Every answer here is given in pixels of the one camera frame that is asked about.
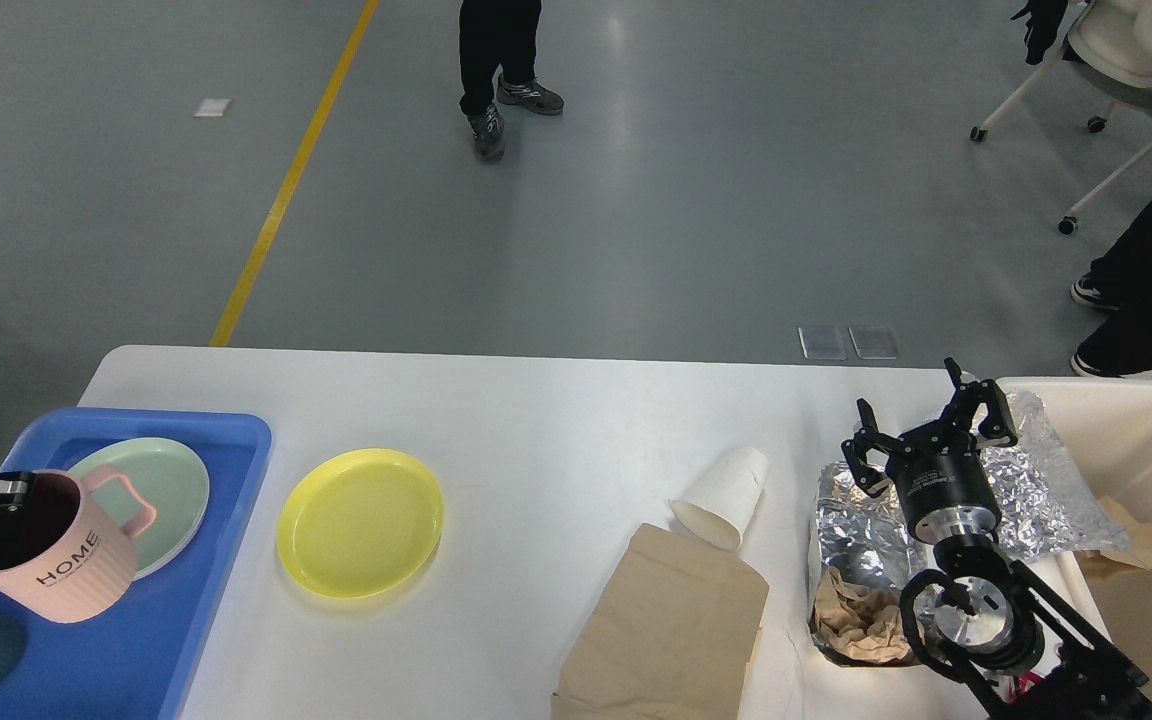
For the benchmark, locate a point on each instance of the yellow plastic plate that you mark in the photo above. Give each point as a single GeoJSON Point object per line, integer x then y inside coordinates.
{"type": "Point", "coordinates": [360, 524]}

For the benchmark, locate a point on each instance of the white office chair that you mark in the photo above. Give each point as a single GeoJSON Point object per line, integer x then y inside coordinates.
{"type": "Point", "coordinates": [1109, 46]}

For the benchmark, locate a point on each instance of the person in black trousers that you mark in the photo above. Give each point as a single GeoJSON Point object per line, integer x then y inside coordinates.
{"type": "Point", "coordinates": [498, 48]}

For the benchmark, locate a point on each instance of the blue plastic tray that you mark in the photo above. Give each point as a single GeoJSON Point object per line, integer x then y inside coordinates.
{"type": "Point", "coordinates": [137, 660]}

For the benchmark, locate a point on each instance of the white paper cup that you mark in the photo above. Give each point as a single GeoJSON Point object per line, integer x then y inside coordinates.
{"type": "Point", "coordinates": [719, 506]}

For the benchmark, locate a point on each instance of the brown paper bag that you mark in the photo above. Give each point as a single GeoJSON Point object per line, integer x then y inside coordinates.
{"type": "Point", "coordinates": [671, 637]}

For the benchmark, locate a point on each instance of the foil tray with paper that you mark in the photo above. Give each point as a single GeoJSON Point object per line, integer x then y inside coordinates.
{"type": "Point", "coordinates": [860, 558]}

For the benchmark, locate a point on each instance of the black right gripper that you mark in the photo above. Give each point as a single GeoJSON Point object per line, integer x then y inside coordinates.
{"type": "Point", "coordinates": [943, 489]}

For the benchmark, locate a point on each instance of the brown paper in bin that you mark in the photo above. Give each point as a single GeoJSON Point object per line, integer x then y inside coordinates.
{"type": "Point", "coordinates": [1098, 565]}

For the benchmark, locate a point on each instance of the crumpled foil sheet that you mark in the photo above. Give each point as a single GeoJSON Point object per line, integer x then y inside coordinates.
{"type": "Point", "coordinates": [1047, 507]}

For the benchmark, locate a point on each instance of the pale green plate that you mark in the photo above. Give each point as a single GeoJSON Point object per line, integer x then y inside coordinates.
{"type": "Point", "coordinates": [173, 478]}

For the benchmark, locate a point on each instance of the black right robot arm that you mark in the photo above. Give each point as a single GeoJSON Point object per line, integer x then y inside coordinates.
{"type": "Point", "coordinates": [978, 617]}

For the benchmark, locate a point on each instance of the pink HOME mug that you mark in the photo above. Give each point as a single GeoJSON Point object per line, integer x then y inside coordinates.
{"type": "Point", "coordinates": [62, 556]}

